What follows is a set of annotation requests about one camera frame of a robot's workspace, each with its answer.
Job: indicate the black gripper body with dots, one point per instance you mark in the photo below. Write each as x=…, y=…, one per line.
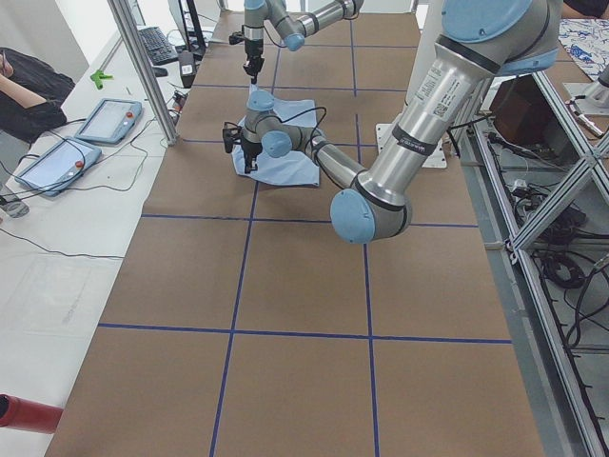
x=252, y=49
x=248, y=147

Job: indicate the light blue t-shirt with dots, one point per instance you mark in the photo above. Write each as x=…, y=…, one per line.
x=293, y=169

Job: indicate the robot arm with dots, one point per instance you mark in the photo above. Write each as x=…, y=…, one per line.
x=292, y=31
x=477, y=40

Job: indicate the black keyboard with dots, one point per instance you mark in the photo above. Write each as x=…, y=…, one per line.
x=158, y=48

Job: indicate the far teach pendant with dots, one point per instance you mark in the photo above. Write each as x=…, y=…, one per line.
x=110, y=121

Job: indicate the teach pendant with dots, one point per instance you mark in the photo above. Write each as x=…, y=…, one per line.
x=59, y=167
x=110, y=121

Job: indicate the green plastic clamp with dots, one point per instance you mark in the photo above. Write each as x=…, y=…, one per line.
x=99, y=77

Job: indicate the near teach pendant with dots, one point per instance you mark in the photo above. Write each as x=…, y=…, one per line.
x=59, y=167

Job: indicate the person in black shirt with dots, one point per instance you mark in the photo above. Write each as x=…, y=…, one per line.
x=32, y=96

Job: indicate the red fire extinguisher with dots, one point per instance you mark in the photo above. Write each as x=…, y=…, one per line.
x=26, y=415

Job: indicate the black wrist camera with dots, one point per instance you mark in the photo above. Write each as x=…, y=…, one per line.
x=232, y=136
x=236, y=38

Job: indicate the aluminium frame post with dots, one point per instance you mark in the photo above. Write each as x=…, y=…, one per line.
x=126, y=25

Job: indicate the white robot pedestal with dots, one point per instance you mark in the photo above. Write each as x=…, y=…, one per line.
x=434, y=158

